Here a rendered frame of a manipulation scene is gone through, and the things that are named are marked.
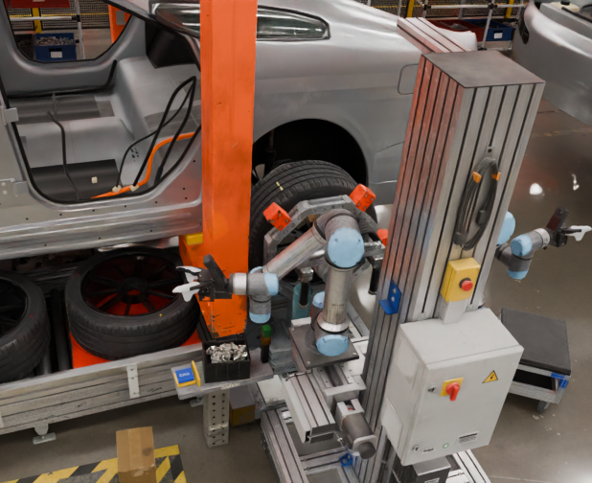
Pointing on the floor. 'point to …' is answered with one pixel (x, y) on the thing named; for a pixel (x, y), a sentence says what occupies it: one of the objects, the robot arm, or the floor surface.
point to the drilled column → (216, 418)
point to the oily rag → (74, 255)
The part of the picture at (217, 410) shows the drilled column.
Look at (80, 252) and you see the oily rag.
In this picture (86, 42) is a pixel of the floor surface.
